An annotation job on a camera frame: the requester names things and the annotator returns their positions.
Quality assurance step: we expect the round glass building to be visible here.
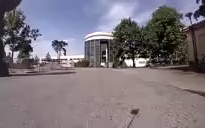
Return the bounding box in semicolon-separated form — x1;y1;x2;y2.
84;31;115;69

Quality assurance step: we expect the bush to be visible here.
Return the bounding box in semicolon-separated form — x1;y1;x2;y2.
74;59;91;69

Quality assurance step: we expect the low white building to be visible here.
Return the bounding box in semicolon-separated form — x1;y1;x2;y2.
39;54;86;66

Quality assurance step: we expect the grey asphalt road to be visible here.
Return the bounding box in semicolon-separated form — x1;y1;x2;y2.
0;66;205;128

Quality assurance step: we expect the small distant tree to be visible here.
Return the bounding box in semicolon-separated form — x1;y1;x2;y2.
50;39;70;62

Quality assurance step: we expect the low stone kerb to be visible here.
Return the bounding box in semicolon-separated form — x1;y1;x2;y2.
8;64;78;77

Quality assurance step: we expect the large green tree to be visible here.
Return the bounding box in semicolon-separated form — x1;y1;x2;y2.
141;4;191;67

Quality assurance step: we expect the tall thin tree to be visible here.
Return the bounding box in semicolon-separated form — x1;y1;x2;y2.
2;8;43;65

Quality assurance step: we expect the yellow building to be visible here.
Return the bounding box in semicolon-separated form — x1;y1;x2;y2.
182;16;205;74

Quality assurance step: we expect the white wall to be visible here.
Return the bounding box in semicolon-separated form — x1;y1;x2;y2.
123;57;151;69

